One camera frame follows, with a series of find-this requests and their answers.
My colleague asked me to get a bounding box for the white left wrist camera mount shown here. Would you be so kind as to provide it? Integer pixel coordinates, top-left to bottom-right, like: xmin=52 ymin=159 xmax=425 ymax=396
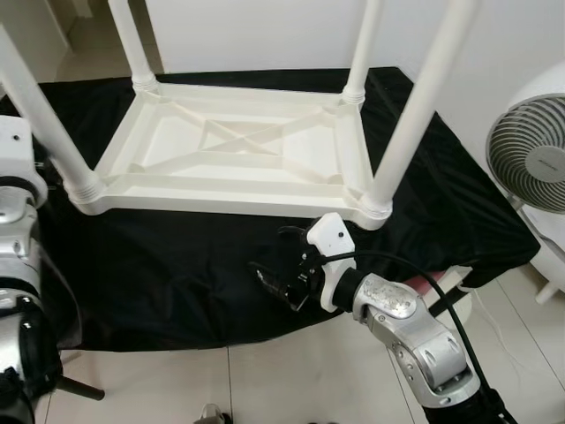
xmin=0 ymin=115 xmax=49 ymax=208

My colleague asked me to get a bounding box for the black table cloth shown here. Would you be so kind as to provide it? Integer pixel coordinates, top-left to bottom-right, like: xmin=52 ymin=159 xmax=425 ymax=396
xmin=0 ymin=66 xmax=541 ymax=352

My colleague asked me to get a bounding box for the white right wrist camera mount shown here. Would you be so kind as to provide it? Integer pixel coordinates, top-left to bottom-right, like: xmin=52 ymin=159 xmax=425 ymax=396
xmin=306 ymin=213 xmax=357 ymax=313

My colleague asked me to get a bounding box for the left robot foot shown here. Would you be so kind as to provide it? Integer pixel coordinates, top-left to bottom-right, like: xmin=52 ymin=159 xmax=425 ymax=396
xmin=196 ymin=405 xmax=232 ymax=424

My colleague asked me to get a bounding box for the white standing fan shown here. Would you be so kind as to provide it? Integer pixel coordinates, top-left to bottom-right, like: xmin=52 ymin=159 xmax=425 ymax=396
xmin=486 ymin=62 xmax=565 ymax=306

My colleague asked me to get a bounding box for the black metal support rod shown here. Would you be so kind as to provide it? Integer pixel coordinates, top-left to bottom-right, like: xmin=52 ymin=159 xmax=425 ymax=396
xmin=57 ymin=375 xmax=105 ymax=401
xmin=428 ymin=283 xmax=473 ymax=319

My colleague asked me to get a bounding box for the white plastic table leg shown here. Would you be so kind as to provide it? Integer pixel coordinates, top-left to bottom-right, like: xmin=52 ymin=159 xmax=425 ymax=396
xmin=360 ymin=0 xmax=482 ymax=220
xmin=343 ymin=0 xmax=385 ymax=105
xmin=108 ymin=0 xmax=160 ymax=94
xmin=0 ymin=26 xmax=105 ymax=206

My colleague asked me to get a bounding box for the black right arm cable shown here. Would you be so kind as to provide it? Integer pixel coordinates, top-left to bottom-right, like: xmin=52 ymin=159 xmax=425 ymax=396
xmin=322 ymin=252 xmax=517 ymax=424

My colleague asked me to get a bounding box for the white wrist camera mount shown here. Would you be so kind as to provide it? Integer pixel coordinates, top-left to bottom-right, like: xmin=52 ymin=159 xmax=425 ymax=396
xmin=306 ymin=213 xmax=357 ymax=313
xmin=0 ymin=115 xmax=49 ymax=208

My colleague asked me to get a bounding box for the white plastic table top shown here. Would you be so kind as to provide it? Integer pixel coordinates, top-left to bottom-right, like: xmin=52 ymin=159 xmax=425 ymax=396
xmin=69 ymin=69 xmax=394 ymax=231

